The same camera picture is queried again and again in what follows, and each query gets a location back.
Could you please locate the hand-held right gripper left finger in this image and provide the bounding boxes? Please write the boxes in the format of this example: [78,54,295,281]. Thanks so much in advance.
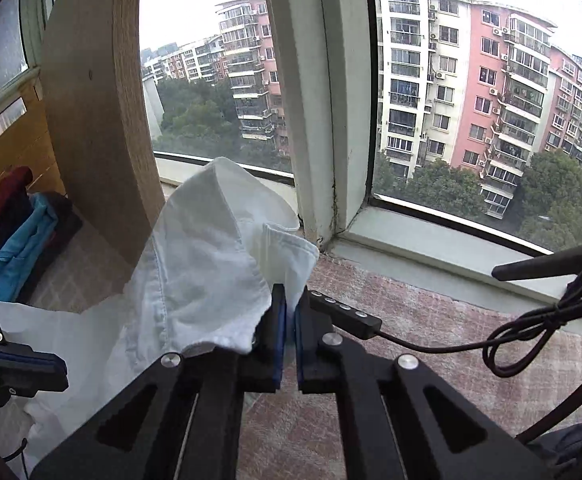
[31,284,288,480]

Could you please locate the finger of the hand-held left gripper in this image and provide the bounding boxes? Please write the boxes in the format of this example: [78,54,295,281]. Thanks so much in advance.
[0,364,69,431]
[0,292,66,366]

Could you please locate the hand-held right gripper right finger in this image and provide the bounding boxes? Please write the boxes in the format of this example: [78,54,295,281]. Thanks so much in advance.
[295,287,554,480]

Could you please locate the white shirt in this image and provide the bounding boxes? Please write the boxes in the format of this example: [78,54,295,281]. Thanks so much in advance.
[0,156,320,476]

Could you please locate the blue folded garment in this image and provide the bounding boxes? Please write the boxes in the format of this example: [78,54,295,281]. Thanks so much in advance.
[0,192,66,303]

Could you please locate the pink plaid blanket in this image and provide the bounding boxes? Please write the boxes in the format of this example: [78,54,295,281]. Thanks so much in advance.
[31,215,582,480]

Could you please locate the red folded garment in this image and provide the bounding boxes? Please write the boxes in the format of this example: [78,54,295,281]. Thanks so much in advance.
[0,166,34,281]

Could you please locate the pine plank board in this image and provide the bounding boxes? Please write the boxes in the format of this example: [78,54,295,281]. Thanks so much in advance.
[0,80,66,241]

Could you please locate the small tripod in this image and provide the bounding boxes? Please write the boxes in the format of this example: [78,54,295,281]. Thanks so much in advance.
[492,247,582,281]

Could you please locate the large grey wooden board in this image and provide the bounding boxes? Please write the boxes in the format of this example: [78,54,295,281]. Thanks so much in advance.
[40,0,166,271]

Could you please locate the apartment buildings outside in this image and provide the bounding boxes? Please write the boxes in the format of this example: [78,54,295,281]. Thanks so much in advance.
[141,0,582,221]

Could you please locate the ring light cable with remote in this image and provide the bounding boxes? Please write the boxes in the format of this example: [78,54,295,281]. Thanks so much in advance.
[308,260,582,378]

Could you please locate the window frame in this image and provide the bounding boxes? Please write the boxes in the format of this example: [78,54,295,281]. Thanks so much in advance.
[0,0,582,326]

